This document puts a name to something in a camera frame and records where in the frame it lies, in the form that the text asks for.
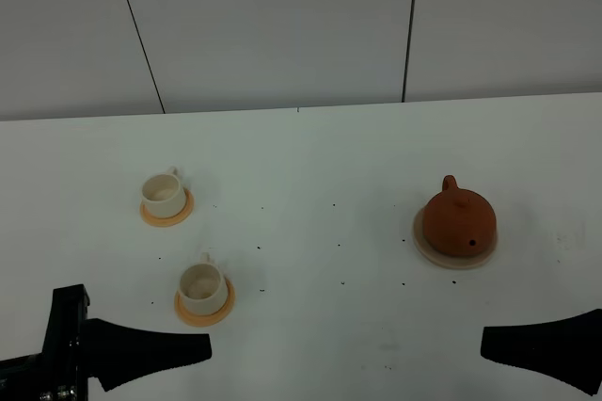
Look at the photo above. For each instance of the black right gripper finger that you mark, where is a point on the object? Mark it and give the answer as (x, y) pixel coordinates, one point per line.
(568, 350)

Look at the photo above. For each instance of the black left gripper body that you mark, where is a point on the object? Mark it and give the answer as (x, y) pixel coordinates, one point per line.
(55, 373)

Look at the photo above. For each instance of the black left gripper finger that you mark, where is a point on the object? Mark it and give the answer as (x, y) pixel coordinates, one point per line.
(116, 355)

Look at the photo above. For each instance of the brown clay teapot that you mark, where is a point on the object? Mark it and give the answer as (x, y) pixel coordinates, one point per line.
(459, 223)

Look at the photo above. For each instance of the beige round teapot coaster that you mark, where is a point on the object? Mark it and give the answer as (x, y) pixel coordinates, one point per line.
(447, 261)

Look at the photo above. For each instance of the orange saucer near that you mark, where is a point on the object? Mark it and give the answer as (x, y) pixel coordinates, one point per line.
(204, 321)

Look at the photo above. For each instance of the orange saucer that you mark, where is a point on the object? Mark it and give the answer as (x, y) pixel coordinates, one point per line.
(204, 321)
(163, 222)

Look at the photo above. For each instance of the white teacup near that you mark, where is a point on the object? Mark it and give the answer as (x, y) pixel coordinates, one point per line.
(203, 287)

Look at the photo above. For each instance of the white teacup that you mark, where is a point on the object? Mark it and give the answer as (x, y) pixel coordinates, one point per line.
(163, 194)
(203, 287)

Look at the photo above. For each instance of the orange saucer far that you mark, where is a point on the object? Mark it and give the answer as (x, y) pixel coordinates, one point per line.
(163, 222)

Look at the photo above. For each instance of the white teacup far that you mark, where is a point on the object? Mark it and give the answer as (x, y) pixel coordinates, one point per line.
(163, 194)

